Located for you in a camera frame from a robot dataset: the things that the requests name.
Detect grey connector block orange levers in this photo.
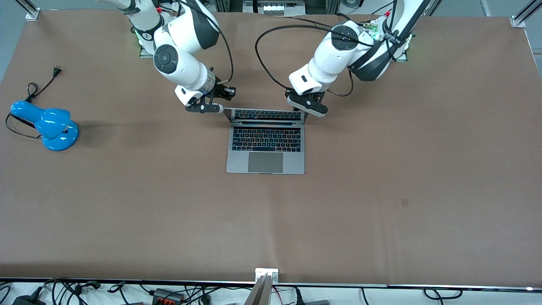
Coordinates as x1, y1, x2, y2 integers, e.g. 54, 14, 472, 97
152, 288, 185, 305

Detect black lamp power cord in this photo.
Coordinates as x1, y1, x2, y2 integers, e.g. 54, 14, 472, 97
5, 66, 63, 139

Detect silver aluminium corner post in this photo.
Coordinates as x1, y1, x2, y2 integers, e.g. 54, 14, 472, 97
510, 0, 542, 28
15, 0, 41, 21

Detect silver aluminium extrusion bar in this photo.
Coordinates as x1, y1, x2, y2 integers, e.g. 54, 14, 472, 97
243, 273, 271, 305

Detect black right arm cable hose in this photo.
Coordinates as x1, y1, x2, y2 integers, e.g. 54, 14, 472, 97
178, 0, 235, 84

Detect thin black table cable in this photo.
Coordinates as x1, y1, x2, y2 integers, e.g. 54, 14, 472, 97
271, 14, 339, 30

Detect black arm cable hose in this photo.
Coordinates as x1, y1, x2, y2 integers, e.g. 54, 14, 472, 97
178, 0, 235, 84
255, 23, 382, 98

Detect silver camera mount bracket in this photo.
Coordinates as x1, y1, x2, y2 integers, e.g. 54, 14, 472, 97
255, 268, 279, 283

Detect black power adapter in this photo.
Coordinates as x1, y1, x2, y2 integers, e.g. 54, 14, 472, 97
12, 292, 46, 305

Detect grey laptop computer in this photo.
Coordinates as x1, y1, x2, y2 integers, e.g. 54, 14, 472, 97
223, 108, 309, 175

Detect thick black table cable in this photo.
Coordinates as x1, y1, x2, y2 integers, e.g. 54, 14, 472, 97
337, 13, 365, 26

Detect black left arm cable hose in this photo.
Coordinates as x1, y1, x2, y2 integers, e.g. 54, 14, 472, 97
255, 23, 382, 98

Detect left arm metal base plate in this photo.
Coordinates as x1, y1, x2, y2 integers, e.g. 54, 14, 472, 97
397, 34, 409, 63

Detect white power strip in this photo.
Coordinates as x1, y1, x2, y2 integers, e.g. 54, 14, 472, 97
243, 0, 306, 17

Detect blue desk lamp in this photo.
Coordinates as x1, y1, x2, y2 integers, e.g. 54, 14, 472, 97
11, 100, 80, 152

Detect black looped cable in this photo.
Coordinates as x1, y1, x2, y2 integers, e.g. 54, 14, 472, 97
423, 287, 462, 300

